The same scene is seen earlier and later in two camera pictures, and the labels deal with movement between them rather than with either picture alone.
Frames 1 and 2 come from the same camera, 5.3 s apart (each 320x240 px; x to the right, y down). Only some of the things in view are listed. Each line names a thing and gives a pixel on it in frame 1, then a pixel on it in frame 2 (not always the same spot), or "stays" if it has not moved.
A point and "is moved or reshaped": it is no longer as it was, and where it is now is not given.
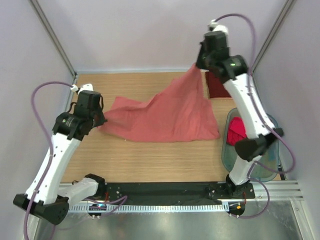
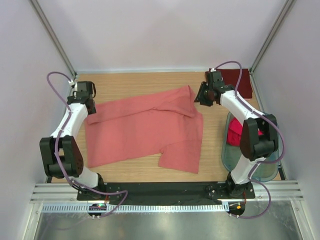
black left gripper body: [98, 118] → [93, 111]
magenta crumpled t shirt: [236, 130] stays
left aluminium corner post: [51, 32] stays
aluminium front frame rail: [272, 190] stays
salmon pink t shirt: [180, 112] is moved or reshaped
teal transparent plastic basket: [266, 167] stays
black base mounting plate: [168, 193] stays
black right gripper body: [203, 60] → [204, 95]
